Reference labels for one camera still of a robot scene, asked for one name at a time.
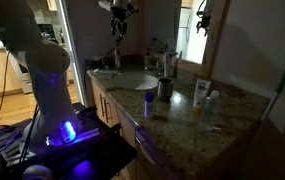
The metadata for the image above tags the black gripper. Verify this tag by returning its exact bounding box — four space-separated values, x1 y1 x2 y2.
110 3 139 36

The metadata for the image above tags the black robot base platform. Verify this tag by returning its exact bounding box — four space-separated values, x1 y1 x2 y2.
0 101 138 180

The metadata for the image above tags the soap dispenser bottle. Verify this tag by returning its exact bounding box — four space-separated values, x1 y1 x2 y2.
144 48 153 71

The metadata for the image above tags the small bottle purple cap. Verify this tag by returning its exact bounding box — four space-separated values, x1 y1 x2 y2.
144 91 155 120

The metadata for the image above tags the clear plastic bottle white cap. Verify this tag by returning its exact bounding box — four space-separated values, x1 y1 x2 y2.
200 89 221 132

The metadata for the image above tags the white toothbrush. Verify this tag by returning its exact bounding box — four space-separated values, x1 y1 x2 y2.
93 68 120 75

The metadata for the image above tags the white oval sink basin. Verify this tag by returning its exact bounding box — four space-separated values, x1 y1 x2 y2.
111 71 159 91

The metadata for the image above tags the chrome faucet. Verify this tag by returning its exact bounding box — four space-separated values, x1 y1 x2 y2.
161 50 179 78

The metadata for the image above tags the stainless steel cup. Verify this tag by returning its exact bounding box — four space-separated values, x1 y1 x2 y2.
157 77 175 102

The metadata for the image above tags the wooden vanity cabinet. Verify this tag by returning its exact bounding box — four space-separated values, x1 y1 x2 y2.
88 78 183 180

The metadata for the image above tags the wood framed mirror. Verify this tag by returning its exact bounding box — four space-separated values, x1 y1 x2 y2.
174 0 232 80

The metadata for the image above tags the white lotion tube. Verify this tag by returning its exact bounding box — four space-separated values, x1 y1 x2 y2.
192 78 212 114

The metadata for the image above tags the white kitchen stove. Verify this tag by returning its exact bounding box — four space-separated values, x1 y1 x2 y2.
9 53 34 95

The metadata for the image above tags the round gray knob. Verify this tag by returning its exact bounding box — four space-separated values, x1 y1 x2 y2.
21 164 54 180

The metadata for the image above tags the black wall outlet cable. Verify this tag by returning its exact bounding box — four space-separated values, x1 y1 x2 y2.
81 35 123 78

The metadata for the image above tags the black cable with plug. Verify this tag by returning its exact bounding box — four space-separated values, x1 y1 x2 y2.
152 37 170 50

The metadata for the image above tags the white door frame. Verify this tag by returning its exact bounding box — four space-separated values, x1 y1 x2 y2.
55 0 87 106

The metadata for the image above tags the metal cabinet door handle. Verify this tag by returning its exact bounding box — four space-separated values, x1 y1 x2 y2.
104 98 113 125
98 94 105 118

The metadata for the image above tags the metal drawer handle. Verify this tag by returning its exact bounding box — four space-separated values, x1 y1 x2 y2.
134 136 168 177

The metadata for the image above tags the purple cable bundle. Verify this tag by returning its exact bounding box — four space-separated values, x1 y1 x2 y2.
0 124 22 158

